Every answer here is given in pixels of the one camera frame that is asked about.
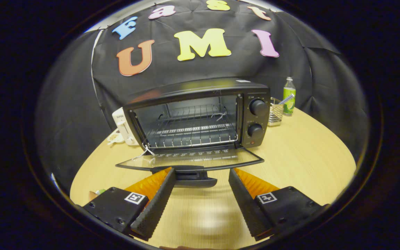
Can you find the black toaster oven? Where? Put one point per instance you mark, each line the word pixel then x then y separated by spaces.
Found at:
pixel 252 93

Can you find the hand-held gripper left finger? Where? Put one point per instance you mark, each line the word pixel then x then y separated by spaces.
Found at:
pixel 158 203

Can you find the white pop-up toaster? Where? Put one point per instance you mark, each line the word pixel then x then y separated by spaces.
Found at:
pixel 122 125

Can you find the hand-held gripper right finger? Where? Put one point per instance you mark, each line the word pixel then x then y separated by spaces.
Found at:
pixel 247 205

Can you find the small white condiment dish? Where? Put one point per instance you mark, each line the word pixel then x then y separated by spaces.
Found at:
pixel 115 138

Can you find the striped straw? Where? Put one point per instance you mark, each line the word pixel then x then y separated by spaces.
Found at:
pixel 286 99

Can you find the green label bottle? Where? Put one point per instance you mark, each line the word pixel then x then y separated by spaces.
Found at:
pixel 289 100

